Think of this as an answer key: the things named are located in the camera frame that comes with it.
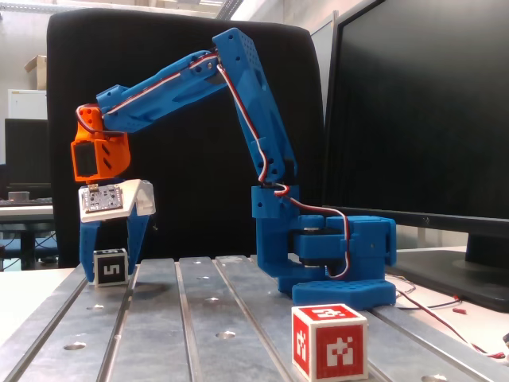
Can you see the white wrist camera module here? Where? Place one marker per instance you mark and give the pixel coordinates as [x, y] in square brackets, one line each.
[103, 199]

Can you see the red cube with white marker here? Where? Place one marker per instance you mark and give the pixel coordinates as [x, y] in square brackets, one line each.
[338, 350]

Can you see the black Dell monitor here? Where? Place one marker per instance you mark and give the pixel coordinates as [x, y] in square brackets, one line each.
[417, 119]

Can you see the aluminium slotted base plate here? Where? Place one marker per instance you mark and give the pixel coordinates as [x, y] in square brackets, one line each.
[159, 318]

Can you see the black office chair back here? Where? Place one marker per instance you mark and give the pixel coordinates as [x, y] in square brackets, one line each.
[179, 199]

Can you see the black background monitor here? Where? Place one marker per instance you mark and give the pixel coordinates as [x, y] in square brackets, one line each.
[26, 151]

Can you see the ceiling light fixture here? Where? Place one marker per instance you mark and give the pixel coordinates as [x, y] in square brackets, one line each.
[230, 7]

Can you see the white cabinet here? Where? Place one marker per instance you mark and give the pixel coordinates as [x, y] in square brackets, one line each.
[26, 103]

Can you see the blue robot arm with base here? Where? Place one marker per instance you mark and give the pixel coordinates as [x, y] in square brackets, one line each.
[370, 238]

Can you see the white background desk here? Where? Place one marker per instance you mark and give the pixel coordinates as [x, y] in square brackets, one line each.
[24, 213]

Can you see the orange gripper housing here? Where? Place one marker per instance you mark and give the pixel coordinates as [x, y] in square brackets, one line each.
[140, 231]

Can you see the black cube with white marker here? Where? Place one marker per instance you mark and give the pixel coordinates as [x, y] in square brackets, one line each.
[111, 270]

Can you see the grey round tin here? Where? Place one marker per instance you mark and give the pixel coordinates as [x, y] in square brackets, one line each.
[19, 196]

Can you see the brown cardboard box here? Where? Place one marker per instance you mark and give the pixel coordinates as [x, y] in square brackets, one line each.
[37, 67]

